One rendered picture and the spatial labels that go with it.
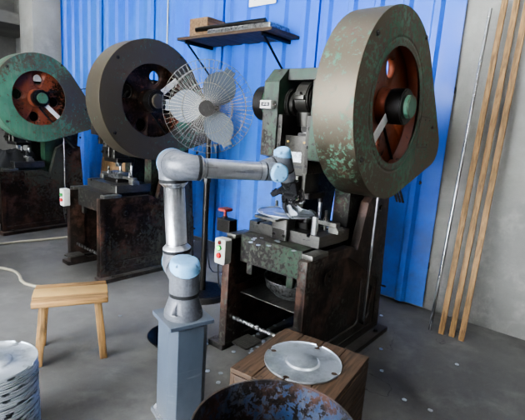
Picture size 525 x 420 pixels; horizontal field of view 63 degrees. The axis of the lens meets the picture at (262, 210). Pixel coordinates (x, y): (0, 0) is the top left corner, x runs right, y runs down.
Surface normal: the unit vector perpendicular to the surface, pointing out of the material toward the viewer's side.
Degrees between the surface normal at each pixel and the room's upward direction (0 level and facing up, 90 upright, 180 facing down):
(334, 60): 70
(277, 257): 90
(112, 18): 90
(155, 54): 90
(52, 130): 90
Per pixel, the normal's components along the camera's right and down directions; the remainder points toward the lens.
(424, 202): -0.64, 0.11
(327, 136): -0.62, 0.43
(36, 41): 0.77, 0.17
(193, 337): 0.56, 0.19
